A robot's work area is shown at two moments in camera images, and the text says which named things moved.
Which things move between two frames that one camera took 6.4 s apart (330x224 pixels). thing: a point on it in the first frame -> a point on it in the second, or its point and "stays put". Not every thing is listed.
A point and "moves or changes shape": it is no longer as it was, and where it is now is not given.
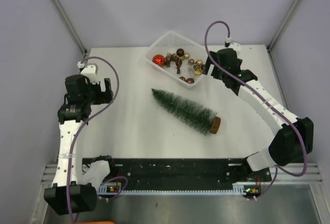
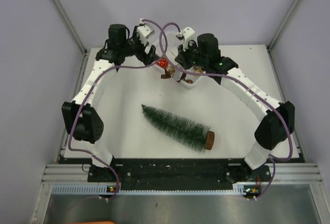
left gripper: x=103 y=97 -> x=151 y=56
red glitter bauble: x=159 y=59 stays put
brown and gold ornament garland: x=198 y=66 moves or changes shape
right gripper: x=209 y=63 -> x=181 y=58
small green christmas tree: x=199 y=118 -> x=195 y=136
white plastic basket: x=180 y=58 stays put
